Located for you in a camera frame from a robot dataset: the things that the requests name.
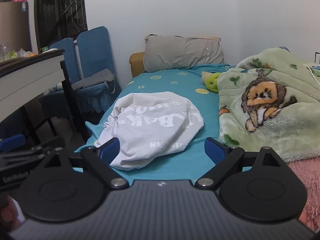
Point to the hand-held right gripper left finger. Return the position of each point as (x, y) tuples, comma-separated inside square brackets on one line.
[(111, 150)]

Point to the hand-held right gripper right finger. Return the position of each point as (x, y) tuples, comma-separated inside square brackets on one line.
[(212, 150)]

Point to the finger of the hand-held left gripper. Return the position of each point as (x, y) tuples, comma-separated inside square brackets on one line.
[(12, 142)]

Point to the white shirt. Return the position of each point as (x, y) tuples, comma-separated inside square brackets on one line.
[(150, 130)]

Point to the white table with black legs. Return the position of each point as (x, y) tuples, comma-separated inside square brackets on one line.
[(25, 77)]

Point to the green plush toy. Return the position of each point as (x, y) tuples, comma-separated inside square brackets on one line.
[(211, 82)]

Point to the grey cloth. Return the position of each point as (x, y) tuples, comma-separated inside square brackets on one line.
[(92, 80)]

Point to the bed with teal sheet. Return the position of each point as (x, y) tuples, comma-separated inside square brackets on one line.
[(170, 85)]

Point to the green printed fleece blanket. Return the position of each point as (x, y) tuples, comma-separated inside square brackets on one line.
[(287, 122)]

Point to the yellow cushion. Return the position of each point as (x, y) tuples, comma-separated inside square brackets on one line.
[(136, 63)]

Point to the plastic bag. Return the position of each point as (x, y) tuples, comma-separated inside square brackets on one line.
[(25, 53)]

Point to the clear glass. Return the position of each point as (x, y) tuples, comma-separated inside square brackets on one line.
[(4, 52)]

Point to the blue covered chair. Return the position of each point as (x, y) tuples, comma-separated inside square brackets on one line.
[(95, 50), (65, 57)]

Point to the pink fluffy blanket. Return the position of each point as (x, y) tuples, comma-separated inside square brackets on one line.
[(307, 180)]

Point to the grey pillow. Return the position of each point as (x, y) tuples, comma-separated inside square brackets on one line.
[(182, 52)]

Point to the pink lid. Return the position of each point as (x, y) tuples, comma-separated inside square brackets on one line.
[(20, 0)]

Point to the dark barred window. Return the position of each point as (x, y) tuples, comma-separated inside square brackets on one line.
[(60, 7)]

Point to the white wall socket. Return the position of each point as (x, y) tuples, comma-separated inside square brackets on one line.
[(317, 58)]

